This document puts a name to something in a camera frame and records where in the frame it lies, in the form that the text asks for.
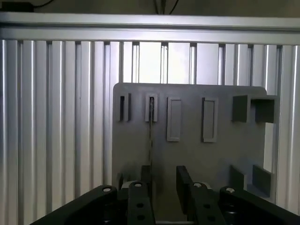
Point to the black power adapter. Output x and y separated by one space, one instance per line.
16 6

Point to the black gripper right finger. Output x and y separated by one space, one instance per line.
204 204

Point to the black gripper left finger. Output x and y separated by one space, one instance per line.
138 201

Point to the grey parts rack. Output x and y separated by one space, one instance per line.
194 145

